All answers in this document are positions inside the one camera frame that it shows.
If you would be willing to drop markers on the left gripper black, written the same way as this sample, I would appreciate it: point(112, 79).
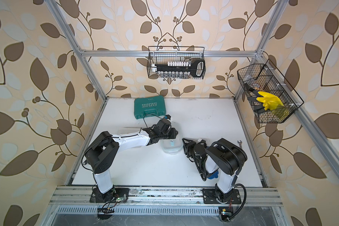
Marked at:
point(173, 133)

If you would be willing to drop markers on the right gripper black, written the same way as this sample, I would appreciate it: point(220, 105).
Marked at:
point(188, 146)

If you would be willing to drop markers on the clear lunch box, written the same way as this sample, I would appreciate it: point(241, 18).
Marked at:
point(125, 131)
point(173, 146)

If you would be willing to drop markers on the blue cleaning cloth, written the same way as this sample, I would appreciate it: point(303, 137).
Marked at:
point(214, 175)

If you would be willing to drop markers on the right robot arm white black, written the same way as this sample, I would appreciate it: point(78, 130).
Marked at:
point(222, 158)

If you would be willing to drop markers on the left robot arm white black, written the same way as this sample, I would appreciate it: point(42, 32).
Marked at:
point(101, 153)

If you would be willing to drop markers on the green plastic tool case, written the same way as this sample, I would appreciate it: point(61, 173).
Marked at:
point(147, 107)

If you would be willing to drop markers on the small steel wrench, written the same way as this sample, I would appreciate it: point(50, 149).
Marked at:
point(240, 143)

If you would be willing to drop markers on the black socket set holder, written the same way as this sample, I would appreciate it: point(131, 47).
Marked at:
point(191, 68)

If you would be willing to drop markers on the yellow rubber glove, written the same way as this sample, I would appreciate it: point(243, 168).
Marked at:
point(269, 101)

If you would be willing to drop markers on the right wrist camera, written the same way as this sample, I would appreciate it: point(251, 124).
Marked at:
point(200, 140)

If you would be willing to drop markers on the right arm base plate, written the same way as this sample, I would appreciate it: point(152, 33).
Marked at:
point(215, 196)

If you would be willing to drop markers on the black wire basket back wall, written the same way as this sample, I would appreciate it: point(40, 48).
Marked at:
point(161, 54)

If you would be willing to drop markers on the black wire basket wall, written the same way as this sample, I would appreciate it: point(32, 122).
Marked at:
point(161, 54)
point(263, 77)

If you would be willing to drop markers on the black handled pliers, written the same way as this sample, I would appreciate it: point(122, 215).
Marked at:
point(257, 105)

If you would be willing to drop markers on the black wire basket right wall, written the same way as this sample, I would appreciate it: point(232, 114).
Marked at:
point(263, 77)

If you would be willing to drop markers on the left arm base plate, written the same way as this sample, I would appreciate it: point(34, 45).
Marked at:
point(112, 196)

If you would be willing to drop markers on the aluminium front rail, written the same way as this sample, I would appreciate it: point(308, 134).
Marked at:
point(167, 196)

